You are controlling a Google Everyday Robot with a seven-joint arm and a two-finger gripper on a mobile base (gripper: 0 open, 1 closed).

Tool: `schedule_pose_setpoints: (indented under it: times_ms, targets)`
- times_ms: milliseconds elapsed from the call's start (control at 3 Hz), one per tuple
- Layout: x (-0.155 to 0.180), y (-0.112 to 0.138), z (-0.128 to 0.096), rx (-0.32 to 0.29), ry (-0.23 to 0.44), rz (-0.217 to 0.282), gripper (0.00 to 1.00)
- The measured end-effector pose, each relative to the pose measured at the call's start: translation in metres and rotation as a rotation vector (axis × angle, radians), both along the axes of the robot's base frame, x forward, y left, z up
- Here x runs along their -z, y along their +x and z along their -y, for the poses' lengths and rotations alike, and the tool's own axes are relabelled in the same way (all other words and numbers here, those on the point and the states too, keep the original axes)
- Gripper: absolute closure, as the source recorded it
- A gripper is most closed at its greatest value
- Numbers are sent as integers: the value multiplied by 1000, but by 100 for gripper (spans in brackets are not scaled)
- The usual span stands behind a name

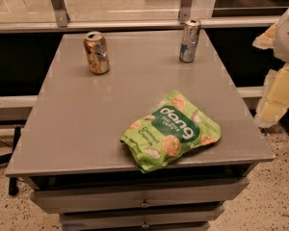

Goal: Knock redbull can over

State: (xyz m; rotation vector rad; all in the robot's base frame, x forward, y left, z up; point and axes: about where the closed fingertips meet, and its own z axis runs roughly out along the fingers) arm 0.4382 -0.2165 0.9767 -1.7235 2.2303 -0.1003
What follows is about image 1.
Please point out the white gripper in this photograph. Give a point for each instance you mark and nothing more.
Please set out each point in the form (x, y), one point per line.
(288, 33)

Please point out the silver blue redbull can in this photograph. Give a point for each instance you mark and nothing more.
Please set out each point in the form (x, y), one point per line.
(189, 41)

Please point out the gold dented soda can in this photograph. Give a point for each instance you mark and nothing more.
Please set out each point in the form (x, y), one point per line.
(96, 51)

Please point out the green dang chips bag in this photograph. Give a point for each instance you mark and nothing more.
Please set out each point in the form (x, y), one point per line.
(176, 127)

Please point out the lower grey drawer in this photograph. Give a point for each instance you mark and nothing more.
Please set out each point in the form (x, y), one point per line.
(141, 218)

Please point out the grey drawer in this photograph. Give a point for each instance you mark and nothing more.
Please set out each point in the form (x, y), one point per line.
(141, 218)
(139, 196)

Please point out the grey drawer cabinet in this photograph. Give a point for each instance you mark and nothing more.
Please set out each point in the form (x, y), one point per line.
(71, 139)

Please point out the upper grey drawer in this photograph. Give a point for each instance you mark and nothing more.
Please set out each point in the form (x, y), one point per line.
(139, 196)

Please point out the right metal railing post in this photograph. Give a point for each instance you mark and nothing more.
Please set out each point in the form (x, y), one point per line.
(184, 10)

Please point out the metal railing post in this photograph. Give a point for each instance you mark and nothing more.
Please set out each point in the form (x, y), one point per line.
(61, 15)
(184, 10)

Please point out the left metal railing post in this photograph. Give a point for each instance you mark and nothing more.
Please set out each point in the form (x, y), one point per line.
(61, 15)

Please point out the horizontal metal rail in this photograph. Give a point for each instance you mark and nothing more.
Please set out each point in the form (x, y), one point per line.
(214, 22)

